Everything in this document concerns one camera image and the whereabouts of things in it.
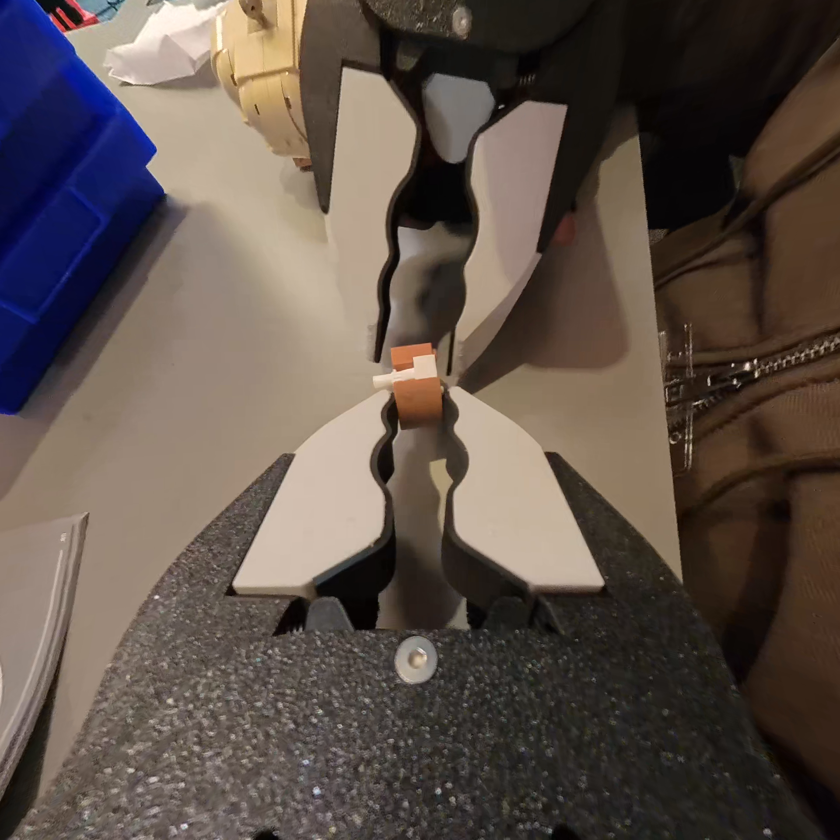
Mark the person's right forearm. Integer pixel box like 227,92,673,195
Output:
578,0,840,231

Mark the torn white paper bag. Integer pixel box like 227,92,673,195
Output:
103,0,227,88

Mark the tan brown brick toy figure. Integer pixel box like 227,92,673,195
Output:
213,0,322,169

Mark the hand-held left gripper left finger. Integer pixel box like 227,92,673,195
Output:
233,390,399,599

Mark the brown round brick piece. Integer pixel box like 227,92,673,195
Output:
372,342,447,429

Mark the grey desk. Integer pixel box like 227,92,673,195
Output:
0,0,683,815

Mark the person's brown jacket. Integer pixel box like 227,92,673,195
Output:
653,53,840,815

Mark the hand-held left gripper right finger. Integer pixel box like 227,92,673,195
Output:
439,386,606,595

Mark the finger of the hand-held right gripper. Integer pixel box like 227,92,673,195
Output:
453,99,569,375
339,61,424,368

